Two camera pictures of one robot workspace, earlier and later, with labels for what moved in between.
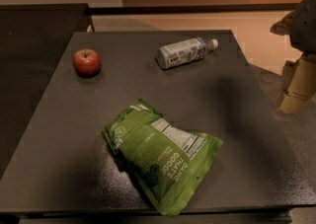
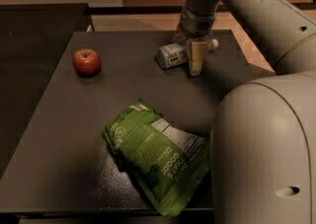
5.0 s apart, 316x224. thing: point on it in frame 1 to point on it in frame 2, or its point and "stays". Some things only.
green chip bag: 168,163 stays
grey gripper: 305,26 to 197,25
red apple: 87,62 stays
